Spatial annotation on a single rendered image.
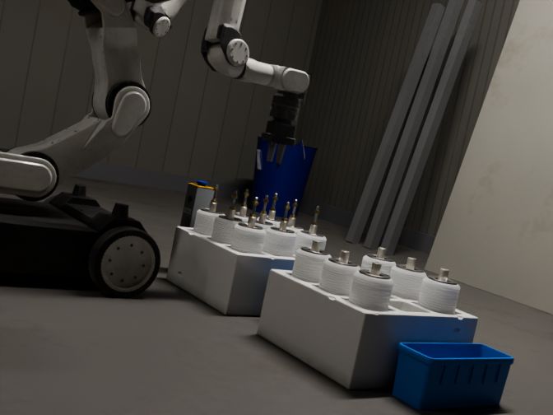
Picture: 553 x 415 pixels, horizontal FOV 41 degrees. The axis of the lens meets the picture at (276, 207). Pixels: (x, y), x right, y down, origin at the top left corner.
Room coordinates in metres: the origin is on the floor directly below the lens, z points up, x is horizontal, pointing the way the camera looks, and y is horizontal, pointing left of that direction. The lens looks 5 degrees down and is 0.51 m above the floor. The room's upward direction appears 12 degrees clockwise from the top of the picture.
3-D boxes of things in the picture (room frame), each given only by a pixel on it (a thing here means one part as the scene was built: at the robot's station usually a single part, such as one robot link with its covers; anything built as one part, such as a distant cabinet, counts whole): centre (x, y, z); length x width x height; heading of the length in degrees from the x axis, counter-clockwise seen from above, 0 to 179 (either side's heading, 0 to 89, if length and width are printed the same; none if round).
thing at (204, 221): (2.35, 0.20, 0.16); 0.10 x 0.10 x 0.18
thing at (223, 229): (2.25, 0.13, 0.16); 0.10 x 0.10 x 0.18
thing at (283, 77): (2.29, 0.05, 0.71); 0.13 x 0.09 x 0.07; 131
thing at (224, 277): (2.32, 0.04, 0.09); 0.39 x 0.39 x 0.18; 36
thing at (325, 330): (1.87, -0.29, 0.09); 0.39 x 0.39 x 0.18; 36
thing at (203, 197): (2.51, 0.27, 0.16); 0.07 x 0.07 x 0.31; 36
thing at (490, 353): (1.68, -0.48, 0.06); 0.30 x 0.11 x 0.12; 126
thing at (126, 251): (2.02, 0.39, 0.10); 0.20 x 0.05 x 0.20; 126
